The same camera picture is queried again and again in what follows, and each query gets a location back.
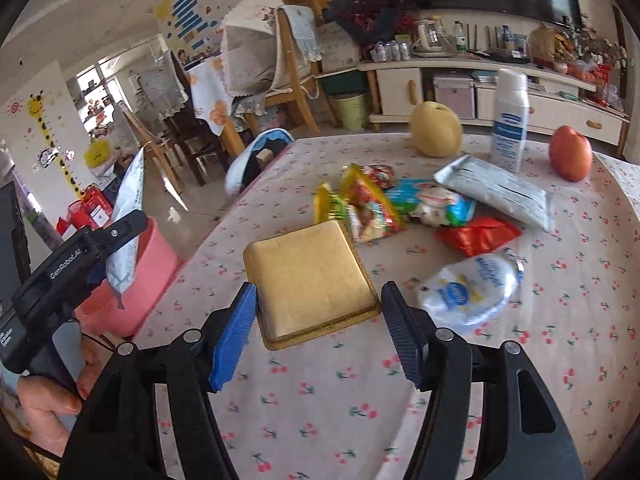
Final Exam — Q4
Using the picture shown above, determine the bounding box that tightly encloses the pale blue cushion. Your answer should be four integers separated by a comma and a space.
224, 129, 293, 196

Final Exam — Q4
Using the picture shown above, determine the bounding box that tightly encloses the wooden chair with cloth cover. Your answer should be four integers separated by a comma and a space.
220, 0, 338, 146

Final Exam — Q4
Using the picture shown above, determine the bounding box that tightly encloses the light green waste bin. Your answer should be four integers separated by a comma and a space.
327, 91, 371, 131

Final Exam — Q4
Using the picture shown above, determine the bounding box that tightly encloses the green blue snack packet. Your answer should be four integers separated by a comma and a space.
385, 178, 477, 228

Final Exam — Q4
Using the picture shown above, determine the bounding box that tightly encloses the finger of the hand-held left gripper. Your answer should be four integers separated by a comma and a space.
85, 209, 149, 257
86, 260, 111, 288

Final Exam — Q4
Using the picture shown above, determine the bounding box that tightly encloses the dark green storage box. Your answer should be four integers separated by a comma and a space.
316, 71, 368, 97

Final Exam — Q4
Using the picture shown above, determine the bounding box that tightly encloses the dark wrapped bouquet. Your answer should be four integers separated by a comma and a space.
322, 0, 403, 43

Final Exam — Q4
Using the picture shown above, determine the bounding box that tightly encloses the red wrapper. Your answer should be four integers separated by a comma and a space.
434, 216, 523, 258

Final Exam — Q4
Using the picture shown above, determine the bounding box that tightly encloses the red yellow snack packet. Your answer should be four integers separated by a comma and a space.
340, 162, 407, 246

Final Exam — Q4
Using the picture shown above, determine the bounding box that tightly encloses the yellow pear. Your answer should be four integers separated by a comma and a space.
409, 101, 463, 158

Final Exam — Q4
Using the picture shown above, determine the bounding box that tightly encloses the golden gift bag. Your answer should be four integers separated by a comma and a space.
529, 24, 561, 63

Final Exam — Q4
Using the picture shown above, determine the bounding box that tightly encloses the pink storage box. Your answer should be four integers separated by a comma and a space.
432, 72, 475, 120

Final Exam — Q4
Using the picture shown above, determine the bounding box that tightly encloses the giraffe height chart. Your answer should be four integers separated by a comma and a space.
27, 91, 88, 201

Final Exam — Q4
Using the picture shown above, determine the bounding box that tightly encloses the yellow plastic bag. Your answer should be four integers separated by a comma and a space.
82, 139, 113, 167

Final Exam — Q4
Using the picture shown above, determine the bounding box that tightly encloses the dark wooden chair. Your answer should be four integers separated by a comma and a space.
135, 50, 221, 161

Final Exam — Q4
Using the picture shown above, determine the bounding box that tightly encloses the upright white milk bottle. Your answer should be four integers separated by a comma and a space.
490, 68, 531, 174

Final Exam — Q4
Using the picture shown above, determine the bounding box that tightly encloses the person's left hand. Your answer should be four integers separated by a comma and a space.
17, 340, 101, 456

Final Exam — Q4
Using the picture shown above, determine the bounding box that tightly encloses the dining table with printed cloth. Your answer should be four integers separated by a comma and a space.
187, 57, 236, 136

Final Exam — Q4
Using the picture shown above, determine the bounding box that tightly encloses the white television cabinet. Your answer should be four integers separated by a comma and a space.
357, 50, 632, 158

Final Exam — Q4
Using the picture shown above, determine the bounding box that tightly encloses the pack of small bottles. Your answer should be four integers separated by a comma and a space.
372, 40, 411, 61

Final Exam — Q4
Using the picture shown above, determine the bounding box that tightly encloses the wall poster with blue bars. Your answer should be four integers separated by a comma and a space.
152, 0, 226, 48

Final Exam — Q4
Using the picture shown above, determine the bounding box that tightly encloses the red apple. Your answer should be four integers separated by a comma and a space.
548, 125, 593, 182

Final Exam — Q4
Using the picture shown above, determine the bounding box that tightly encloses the red white gift box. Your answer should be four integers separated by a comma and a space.
67, 187, 115, 233

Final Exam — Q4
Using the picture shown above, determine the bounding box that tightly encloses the white plastic pouch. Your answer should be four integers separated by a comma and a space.
106, 144, 147, 295

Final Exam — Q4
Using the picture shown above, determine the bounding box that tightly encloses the pink plastic bin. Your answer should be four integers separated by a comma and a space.
75, 217, 182, 338

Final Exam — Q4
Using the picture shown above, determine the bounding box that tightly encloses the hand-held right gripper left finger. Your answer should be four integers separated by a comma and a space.
59, 281, 258, 480

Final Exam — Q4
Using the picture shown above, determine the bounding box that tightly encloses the flower arrangement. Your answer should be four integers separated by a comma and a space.
575, 20, 628, 68

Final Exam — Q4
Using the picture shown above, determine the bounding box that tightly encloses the gold plastic tray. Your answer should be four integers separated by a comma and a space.
242, 219, 382, 352

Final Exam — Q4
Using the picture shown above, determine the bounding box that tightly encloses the silver white snack packet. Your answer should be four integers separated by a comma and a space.
433, 154, 557, 233

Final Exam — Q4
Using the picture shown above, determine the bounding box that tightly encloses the yellow green snack packet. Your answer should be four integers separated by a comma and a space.
313, 182, 351, 226

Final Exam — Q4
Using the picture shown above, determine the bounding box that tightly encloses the cherry print tablecloth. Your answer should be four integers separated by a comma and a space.
132, 132, 640, 480

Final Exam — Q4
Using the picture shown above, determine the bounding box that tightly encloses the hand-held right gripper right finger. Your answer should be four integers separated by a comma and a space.
381, 280, 586, 480

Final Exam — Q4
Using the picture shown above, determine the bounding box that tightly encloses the crushed white plastic bottle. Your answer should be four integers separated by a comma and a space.
417, 249, 526, 331

